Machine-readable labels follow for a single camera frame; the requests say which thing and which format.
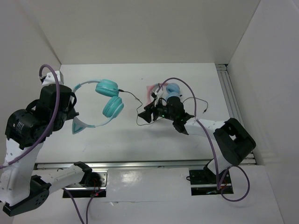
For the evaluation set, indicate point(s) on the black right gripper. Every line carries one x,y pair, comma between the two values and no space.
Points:
146,115

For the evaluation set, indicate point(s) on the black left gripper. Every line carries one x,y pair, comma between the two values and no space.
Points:
72,113

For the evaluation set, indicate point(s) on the teal cat-ear headphones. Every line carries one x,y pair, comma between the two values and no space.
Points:
111,107

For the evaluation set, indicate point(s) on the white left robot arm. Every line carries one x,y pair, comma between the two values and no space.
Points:
27,129

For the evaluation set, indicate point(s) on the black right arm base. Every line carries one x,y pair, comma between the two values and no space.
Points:
201,185

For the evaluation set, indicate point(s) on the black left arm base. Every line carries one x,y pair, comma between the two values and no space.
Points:
97,185

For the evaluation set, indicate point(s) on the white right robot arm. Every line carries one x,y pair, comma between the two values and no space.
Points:
234,142

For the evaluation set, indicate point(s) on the pink blue cat-ear headphones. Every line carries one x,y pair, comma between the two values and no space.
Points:
168,90

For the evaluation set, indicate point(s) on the white front cover plate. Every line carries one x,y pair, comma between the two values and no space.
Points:
147,185

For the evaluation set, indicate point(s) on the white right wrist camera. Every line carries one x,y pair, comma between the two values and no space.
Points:
156,94

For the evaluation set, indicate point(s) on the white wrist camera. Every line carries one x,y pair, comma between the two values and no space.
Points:
49,78
156,94

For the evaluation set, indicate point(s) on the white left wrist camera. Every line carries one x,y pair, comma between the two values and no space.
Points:
49,78

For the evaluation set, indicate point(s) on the aluminium front rail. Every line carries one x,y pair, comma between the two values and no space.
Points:
127,164

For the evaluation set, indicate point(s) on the aluminium side rail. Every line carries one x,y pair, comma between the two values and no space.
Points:
228,92

